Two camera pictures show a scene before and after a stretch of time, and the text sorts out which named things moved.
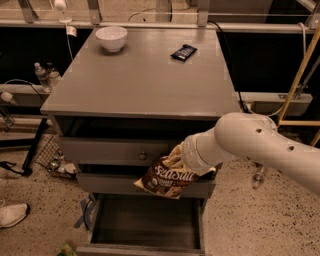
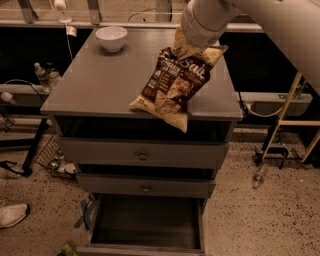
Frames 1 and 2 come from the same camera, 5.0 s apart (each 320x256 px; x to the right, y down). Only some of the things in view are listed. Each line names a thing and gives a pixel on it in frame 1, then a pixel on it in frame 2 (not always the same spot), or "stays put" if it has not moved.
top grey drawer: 118,151 stays put
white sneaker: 12,214 stays put
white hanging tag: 71,30 stays put
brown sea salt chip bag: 171,174 -> 181,73
